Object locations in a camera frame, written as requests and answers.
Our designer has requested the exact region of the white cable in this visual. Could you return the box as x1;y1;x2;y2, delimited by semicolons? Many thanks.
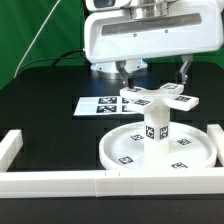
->
13;0;63;78

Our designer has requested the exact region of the white tag sheet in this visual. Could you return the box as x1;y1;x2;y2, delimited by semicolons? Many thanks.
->
74;96;133;116

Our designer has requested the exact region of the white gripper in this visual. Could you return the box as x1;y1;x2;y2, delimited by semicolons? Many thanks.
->
84;0;224;88

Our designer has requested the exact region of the white left fence rail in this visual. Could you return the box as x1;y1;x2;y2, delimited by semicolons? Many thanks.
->
0;129;23;173

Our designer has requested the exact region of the white round table top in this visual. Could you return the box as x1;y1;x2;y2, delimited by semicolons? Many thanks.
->
99;122;217;171

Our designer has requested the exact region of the white front fence rail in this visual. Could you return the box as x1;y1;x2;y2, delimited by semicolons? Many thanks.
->
0;167;224;198

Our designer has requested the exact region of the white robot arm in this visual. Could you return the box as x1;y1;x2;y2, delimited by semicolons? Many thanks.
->
84;0;224;84

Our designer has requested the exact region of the black cable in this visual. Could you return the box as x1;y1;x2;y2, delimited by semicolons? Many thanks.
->
13;0;98;79

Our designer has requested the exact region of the white cross-shaped table base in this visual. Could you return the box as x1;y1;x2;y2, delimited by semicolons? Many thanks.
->
120;83;199;114

